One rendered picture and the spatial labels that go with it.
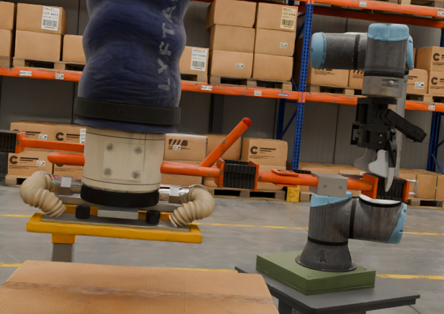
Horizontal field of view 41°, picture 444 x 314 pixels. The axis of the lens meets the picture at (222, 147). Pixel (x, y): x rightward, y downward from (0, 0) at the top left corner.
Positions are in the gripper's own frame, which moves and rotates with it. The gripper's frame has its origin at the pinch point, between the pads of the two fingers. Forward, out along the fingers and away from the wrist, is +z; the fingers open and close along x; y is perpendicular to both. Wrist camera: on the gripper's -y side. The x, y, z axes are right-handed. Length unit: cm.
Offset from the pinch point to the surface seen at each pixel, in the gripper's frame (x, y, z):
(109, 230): 16, 61, 10
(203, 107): -842, -40, -6
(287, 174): 3.9, 23.4, -1.4
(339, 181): 3.7, 11.3, -0.6
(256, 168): 5.8, 31.0, -2.3
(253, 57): -723, -94, -85
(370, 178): 2.3, 3.6, -1.5
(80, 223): 15, 66, 10
